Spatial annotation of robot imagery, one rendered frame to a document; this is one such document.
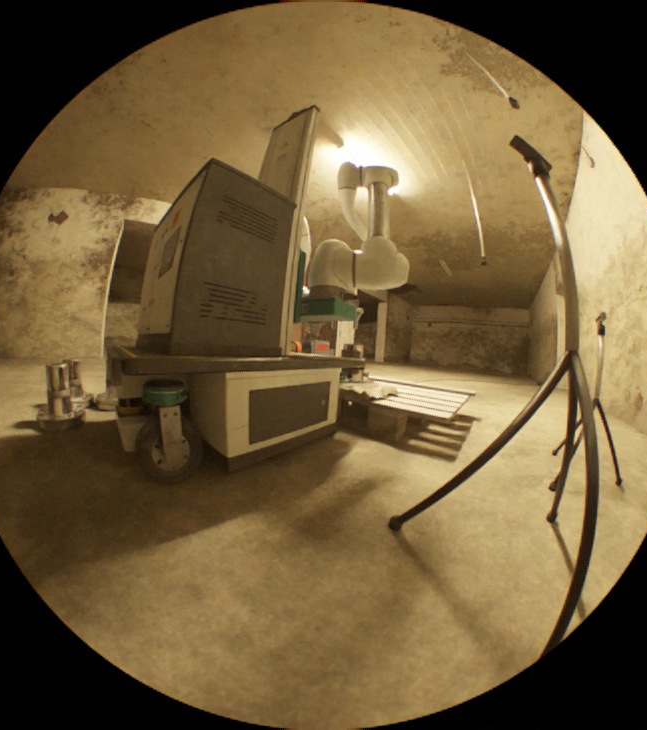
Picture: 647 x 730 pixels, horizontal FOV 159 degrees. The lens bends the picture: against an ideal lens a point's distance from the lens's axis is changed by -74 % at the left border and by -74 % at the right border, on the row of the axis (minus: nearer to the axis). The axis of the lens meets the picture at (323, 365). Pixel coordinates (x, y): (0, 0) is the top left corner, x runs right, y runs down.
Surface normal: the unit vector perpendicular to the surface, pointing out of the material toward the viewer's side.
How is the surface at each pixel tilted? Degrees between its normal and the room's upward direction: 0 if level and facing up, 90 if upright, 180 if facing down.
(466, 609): 0
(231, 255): 90
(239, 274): 90
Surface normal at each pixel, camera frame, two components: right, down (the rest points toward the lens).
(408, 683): 0.07, -0.99
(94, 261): 0.73, 0.11
